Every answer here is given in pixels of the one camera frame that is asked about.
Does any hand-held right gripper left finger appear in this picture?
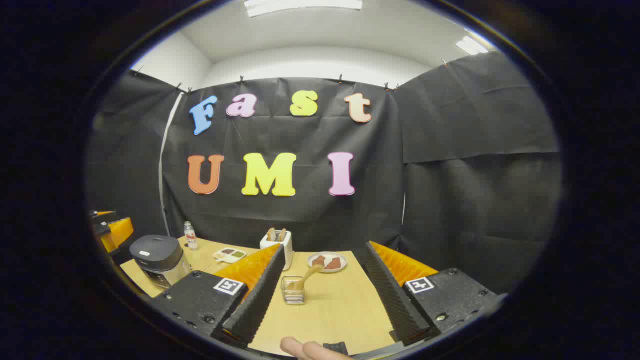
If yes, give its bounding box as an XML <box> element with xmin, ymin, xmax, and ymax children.
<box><xmin>150</xmin><ymin>243</ymin><xmax>287</xmax><ymax>348</ymax></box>

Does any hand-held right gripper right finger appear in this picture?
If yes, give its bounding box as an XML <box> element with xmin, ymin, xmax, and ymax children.
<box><xmin>354</xmin><ymin>241</ymin><xmax>508</xmax><ymax>347</ymax></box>

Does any metal wire chopstick holder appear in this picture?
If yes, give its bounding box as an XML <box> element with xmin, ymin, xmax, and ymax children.
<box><xmin>280</xmin><ymin>275</ymin><xmax>307</xmax><ymax>306</ymax></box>

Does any black and silver rice cooker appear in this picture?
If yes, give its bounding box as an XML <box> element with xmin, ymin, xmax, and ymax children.
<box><xmin>129</xmin><ymin>235</ymin><xmax>193</xmax><ymax>291</ymax></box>

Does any wooden spoon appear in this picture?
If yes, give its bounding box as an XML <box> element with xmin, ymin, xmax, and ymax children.
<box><xmin>290</xmin><ymin>264</ymin><xmax>325</xmax><ymax>292</ymax></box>

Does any white divided bean dish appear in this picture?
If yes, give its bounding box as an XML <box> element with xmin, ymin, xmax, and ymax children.
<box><xmin>213</xmin><ymin>247</ymin><xmax>248</xmax><ymax>264</ymax></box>

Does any white toaster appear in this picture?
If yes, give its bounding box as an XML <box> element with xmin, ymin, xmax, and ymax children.
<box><xmin>259</xmin><ymin>231</ymin><xmax>294</xmax><ymax>272</ymax></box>

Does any round white plate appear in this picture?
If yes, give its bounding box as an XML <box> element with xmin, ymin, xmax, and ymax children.
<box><xmin>307</xmin><ymin>252</ymin><xmax>348</xmax><ymax>274</ymax></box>

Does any clear bottle with red label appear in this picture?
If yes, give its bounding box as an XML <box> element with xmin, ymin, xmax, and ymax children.
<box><xmin>183</xmin><ymin>221</ymin><xmax>199</xmax><ymax>250</ymax></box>

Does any ceiling light panel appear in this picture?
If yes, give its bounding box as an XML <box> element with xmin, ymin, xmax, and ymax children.
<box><xmin>244</xmin><ymin>0</ymin><xmax>364</xmax><ymax>18</ymax></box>
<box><xmin>456</xmin><ymin>36</ymin><xmax>489</xmax><ymax>56</ymax></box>

